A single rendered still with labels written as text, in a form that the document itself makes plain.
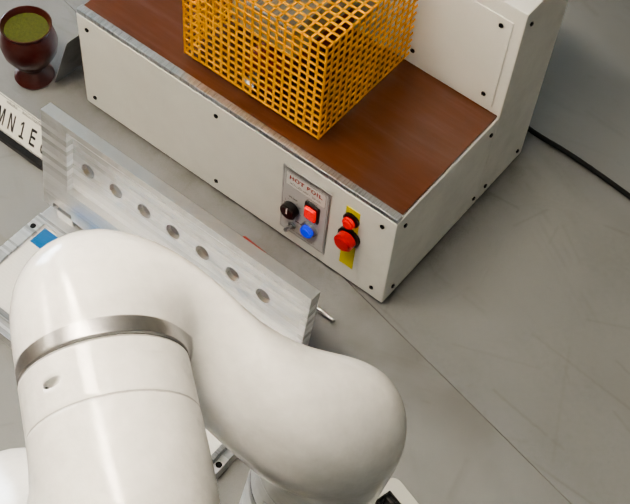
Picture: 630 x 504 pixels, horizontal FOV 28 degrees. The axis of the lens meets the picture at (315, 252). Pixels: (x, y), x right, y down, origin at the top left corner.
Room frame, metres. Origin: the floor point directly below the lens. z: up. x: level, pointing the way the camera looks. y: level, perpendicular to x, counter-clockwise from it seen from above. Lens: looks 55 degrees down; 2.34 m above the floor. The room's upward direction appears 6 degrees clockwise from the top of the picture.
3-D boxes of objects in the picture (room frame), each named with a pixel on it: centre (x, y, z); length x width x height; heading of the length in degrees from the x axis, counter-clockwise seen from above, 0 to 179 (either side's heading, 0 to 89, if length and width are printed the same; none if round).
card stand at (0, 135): (1.13, 0.43, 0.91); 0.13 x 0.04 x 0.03; 57
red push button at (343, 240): (0.94, -0.04, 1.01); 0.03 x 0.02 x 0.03; 57
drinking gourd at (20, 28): (1.26, 0.45, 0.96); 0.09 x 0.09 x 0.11
